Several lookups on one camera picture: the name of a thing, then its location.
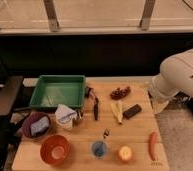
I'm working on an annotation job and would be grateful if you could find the yellow banana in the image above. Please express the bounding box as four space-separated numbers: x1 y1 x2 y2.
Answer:
110 101 123 124

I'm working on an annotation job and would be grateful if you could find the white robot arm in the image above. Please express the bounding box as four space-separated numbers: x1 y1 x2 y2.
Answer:
148 48 193 103

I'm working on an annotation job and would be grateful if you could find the green plastic tray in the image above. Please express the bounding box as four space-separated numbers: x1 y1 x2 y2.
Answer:
30 75 86 110

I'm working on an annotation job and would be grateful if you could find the bunch of dark grapes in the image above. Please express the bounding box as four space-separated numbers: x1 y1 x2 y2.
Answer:
110 86 131 100

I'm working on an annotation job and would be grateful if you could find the white mug with cloth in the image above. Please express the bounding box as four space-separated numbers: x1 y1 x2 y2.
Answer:
55 104 77 130

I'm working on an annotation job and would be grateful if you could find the black rectangular remote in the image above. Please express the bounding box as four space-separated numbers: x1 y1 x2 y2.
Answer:
123 104 142 119

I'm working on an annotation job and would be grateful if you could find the blue cup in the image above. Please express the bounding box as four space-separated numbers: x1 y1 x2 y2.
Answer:
91 140 107 158

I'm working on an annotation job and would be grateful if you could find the blue sponge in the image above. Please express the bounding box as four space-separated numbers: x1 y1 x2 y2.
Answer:
30 116 50 137

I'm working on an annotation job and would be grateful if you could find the red yellow apple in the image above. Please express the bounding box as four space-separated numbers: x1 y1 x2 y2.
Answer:
118 146 133 163

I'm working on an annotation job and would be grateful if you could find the orange carrot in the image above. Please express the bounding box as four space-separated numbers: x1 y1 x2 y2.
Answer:
149 132 157 161

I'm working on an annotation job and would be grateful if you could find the orange bowl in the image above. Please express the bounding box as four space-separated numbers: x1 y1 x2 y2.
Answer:
40 135 70 166

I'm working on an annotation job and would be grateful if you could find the maroon bowl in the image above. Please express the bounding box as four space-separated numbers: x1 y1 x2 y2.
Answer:
22 112 51 139

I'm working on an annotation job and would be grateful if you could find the black chair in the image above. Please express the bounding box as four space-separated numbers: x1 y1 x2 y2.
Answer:
0 76 23 171

